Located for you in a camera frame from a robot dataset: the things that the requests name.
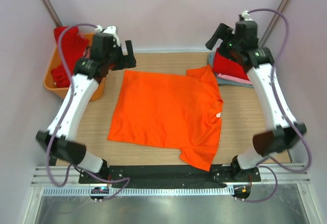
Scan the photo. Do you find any orange t shirt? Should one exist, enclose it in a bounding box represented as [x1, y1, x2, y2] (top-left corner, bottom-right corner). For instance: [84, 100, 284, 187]
[107, 65, 223, 171]

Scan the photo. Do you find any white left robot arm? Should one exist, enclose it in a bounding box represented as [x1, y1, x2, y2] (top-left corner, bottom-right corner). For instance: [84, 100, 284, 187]
[36, 32, 136, 180]

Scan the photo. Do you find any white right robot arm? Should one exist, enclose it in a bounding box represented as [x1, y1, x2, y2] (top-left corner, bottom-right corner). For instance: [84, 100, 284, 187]
[205, 20, 307, 180]

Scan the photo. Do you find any folded red t shirt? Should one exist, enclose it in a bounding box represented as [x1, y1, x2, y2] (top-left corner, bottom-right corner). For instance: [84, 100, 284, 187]
[212, 48, 249, 81]

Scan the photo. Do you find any folded pink t shirt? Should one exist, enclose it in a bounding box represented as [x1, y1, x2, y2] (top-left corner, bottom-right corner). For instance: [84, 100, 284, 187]
[217, 73, 252, 85]

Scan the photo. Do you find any folded grey t shirt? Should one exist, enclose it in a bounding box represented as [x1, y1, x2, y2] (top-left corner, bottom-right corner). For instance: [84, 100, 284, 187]
[207, 52, 253, 88]

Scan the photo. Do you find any crumpled pink t shirt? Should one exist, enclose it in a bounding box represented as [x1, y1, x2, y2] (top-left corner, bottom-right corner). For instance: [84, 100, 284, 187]
[78, 30, 87, 39]

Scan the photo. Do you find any crumpled red t shirt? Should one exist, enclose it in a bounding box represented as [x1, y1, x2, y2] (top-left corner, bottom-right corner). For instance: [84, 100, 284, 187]
[51, 27, 89, 88]

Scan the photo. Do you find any orange plastic basket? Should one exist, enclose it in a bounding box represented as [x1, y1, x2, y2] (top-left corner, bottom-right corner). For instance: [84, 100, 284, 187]
[42, 33, 107, 102]

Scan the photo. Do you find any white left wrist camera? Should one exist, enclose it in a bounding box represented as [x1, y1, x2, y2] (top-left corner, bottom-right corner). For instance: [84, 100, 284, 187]
[95, 25, 121, 46]

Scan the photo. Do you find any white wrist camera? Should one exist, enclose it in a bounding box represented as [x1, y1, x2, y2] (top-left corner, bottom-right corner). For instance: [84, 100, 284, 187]
[95, 25, 121, 46]
[239, 10, 253, 21]

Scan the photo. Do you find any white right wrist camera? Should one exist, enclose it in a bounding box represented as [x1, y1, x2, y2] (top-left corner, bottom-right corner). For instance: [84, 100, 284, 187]
[239, 10, 253, 21]

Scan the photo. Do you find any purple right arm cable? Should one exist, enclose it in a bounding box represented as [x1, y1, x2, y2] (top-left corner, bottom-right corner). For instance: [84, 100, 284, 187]
[242, 8, 313, 203]

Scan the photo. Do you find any right corner aluminium post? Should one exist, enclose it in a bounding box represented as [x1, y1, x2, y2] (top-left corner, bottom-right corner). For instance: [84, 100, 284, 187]
[255, 0, 304, 53]

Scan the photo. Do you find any corner aluminium post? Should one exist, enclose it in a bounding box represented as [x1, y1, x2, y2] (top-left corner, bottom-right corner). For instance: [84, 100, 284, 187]
[41, 0, 62, 27]
[255, 0, 304, 53]

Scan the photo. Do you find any left corner aluminium post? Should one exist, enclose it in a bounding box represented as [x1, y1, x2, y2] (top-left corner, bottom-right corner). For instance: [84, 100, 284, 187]
[41, 0, 62, 27]

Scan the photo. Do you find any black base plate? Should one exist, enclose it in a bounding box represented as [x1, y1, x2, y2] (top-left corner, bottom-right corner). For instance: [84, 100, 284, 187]
[78, 164, 262, 189]

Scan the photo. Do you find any white slotted cable duct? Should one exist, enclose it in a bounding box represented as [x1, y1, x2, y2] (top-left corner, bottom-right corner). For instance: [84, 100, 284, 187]
[42, 186, 234, 196]

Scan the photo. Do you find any aluminium frame rail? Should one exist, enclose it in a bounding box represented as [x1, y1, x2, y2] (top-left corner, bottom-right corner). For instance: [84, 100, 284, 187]
[31, 164, 310, 187]

